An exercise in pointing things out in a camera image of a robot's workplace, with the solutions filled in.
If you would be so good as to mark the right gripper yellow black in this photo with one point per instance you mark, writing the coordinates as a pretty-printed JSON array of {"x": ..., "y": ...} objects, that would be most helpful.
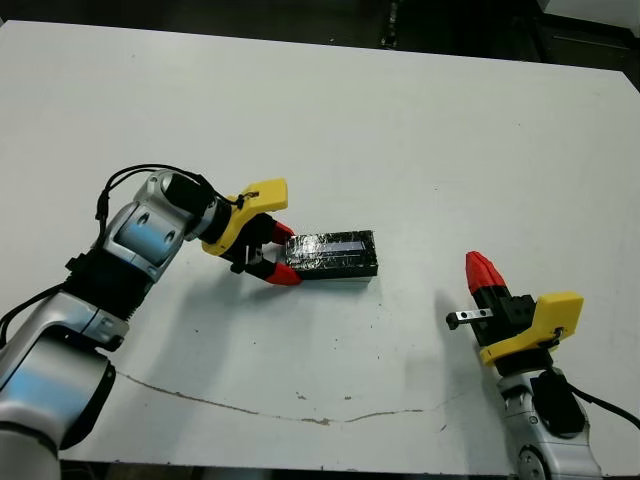
[{"x": 525, "y": 325}]

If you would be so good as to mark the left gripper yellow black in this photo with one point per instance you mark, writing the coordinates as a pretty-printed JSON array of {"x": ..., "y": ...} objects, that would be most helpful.
[{"x": 250, "y": 210}]

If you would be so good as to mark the black glossy box lid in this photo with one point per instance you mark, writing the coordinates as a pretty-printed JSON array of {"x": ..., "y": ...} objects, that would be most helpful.
[{"x": 335, "y": 252}]

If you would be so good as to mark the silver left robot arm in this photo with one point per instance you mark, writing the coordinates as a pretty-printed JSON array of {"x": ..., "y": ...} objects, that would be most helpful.
[{"x": 75, "y": 325}]

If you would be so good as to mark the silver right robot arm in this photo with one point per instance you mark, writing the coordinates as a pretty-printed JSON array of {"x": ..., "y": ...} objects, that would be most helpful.
[{"x": 545, "y": 435}]

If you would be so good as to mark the black metal stand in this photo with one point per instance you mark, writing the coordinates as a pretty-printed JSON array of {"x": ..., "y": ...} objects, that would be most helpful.
[{"x": 391, "y": 30}]

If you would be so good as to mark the white cabinet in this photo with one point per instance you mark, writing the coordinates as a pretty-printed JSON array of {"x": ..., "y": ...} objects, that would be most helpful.
[{"x": 595, "y": 9}]

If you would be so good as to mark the white camera box base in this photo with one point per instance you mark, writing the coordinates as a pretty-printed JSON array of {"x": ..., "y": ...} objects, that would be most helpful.
[{"x": 357, "y": 282}]

